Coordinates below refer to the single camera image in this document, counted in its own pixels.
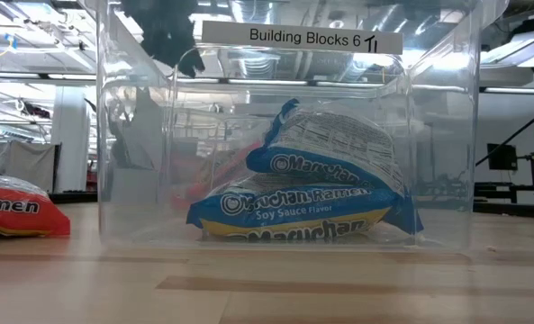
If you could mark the grey cloth cover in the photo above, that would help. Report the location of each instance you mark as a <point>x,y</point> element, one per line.
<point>19,159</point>

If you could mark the ceiling light strip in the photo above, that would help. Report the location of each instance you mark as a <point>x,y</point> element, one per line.
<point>518,90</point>
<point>266,82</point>
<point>23,75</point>

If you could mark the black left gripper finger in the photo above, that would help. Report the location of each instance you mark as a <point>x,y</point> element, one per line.
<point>192,65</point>

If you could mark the white pillar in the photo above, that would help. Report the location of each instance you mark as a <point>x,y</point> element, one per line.
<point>70,144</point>

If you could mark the white Building Blocks label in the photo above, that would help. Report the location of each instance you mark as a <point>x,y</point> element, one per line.
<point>253,63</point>

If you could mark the blue Maruchan ramen pack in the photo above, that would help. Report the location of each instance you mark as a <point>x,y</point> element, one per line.
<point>293,211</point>
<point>338,139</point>

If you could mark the clear plastic bin with label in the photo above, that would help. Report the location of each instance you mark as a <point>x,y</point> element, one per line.
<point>131,225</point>

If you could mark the black diagonal pole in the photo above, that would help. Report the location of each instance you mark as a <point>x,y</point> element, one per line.
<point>514,135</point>

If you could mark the black equipment stand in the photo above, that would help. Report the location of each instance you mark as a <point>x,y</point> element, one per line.
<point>509,189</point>

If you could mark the orange Maruchan ramen pack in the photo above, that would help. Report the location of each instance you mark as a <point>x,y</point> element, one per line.
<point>212,180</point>
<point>19,211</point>

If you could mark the black monitor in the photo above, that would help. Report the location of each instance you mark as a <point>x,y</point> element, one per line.
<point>502,156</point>

